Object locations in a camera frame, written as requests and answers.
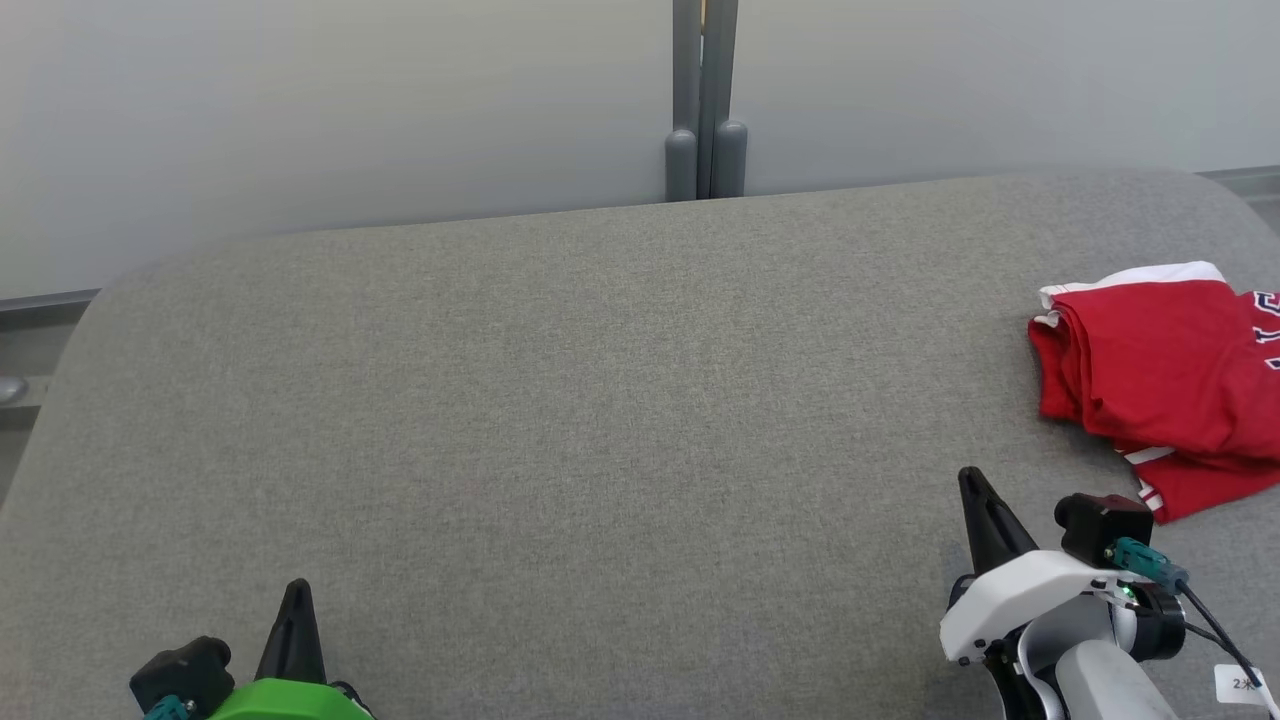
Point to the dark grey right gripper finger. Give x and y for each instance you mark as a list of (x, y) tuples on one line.
[(978, 535), (1010, 540)]

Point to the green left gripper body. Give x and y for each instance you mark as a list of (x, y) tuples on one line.
[(290, 700)]

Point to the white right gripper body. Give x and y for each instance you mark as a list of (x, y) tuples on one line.
[(1020, 590)]

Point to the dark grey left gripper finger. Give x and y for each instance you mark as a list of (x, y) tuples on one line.
[(282, 650), (310, 650)]

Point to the red t-shirt with white sleeves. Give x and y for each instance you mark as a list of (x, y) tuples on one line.
[(1200, 490)]

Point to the red shorts with white trim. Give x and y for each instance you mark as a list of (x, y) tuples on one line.
[(1150, 370)]

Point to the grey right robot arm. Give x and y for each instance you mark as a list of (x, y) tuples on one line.
[(1100, 680)]

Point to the white paper label tag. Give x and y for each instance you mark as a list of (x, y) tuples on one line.
[(1245, 684)]

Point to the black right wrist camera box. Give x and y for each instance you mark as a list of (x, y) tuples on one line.
[(1100, 525)]

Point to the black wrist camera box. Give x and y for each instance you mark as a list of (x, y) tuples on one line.
[(1100, 525), (185, 670)]

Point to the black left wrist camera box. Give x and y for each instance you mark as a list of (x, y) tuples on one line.
[(185, 670)]

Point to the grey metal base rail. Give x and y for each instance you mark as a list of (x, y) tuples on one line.
[(35, 340), (1250, 190)]

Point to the grey partition post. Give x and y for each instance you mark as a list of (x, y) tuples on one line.
[(705, 100)]

